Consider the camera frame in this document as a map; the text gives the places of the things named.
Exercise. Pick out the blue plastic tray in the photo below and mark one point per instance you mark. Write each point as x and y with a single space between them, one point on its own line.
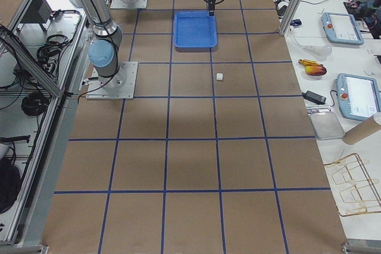
194 30

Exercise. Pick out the cardboard tube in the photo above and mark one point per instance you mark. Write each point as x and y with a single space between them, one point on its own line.
363 130

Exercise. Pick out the small white block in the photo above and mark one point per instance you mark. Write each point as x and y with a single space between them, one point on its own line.
219 76

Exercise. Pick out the orange handled tool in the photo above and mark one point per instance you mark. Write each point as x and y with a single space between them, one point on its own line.
306 62

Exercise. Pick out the lower teach pendant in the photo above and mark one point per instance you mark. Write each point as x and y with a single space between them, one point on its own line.
358 96

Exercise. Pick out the red yellow mango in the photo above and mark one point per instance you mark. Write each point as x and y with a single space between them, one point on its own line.
315 70

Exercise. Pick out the teach pendant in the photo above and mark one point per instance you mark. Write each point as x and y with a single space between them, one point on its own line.
341 28
358 96

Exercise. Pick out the black power adapter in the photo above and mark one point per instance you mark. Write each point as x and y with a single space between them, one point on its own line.
314 97

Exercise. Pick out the gold wire rack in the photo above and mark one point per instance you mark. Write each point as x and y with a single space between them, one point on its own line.
354 190

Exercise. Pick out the upper teach pendant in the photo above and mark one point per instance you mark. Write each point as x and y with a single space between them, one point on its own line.
341 28

